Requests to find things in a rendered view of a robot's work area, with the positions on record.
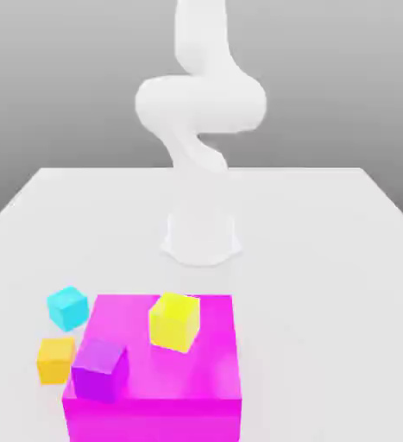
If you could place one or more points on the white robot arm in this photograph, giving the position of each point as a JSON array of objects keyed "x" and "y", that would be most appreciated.
[{"x": 201, "y": 103}]

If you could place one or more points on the small yellow cube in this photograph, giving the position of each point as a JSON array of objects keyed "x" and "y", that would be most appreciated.
[{"x": 173, "y": 324}]

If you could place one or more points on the small cyan cube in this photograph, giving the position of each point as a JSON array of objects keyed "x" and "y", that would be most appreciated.
[{"x": 68, "y": 309}]

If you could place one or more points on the small purple cube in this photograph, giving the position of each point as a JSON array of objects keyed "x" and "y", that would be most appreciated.
[{"x": 97, "y": 376}]

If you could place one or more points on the small orange cube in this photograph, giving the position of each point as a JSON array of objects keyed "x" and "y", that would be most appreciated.
[{"x": 53, "y": 362}]

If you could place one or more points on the large magenta box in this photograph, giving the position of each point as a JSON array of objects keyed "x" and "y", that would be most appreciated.
[{"x": 180, "y": 380}]

